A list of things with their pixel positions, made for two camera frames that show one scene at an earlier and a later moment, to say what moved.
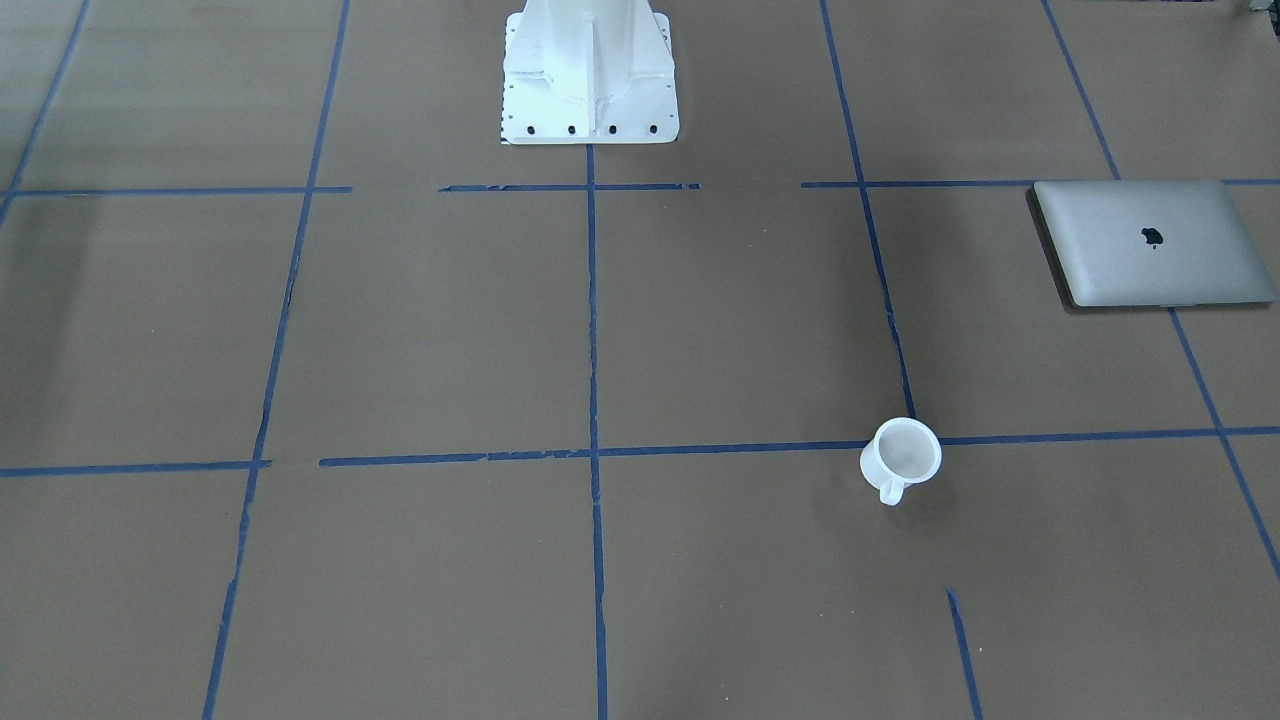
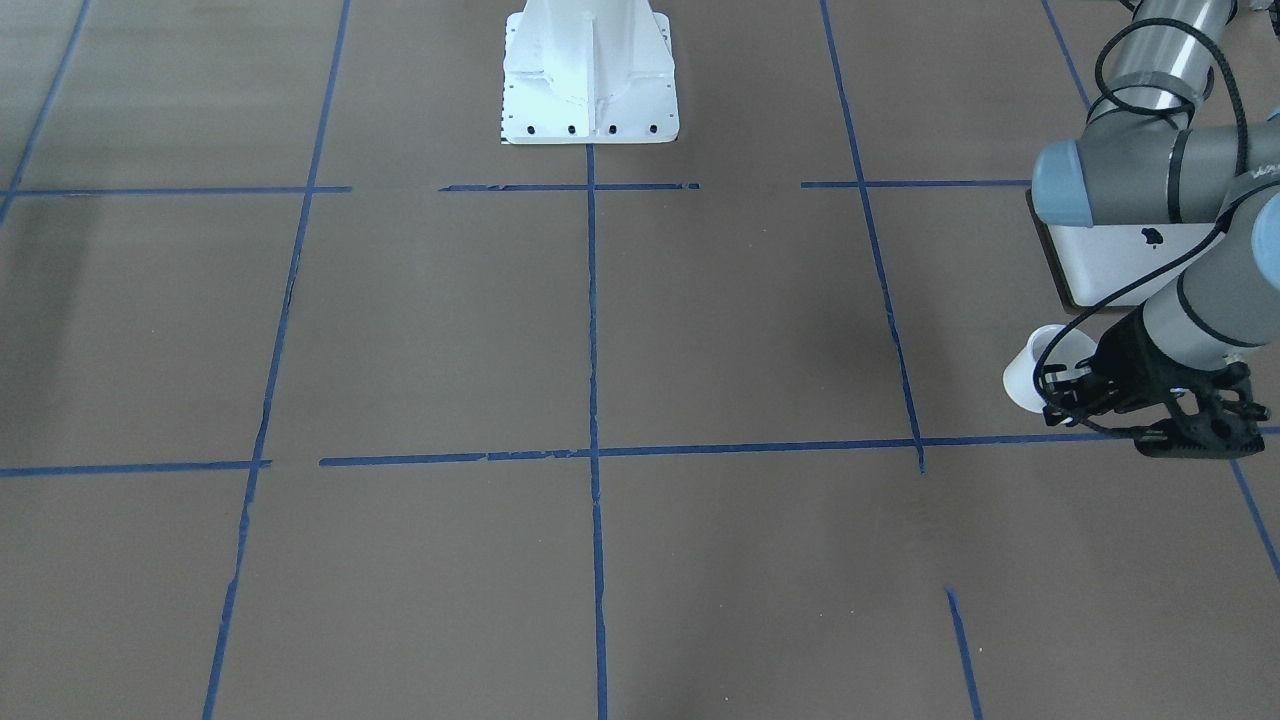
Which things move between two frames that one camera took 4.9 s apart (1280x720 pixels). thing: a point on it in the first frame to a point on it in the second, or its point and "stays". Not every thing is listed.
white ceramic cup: [904, 451] to [1071, 348]
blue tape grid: [597, 453] stays
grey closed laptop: [1148, 243] stays
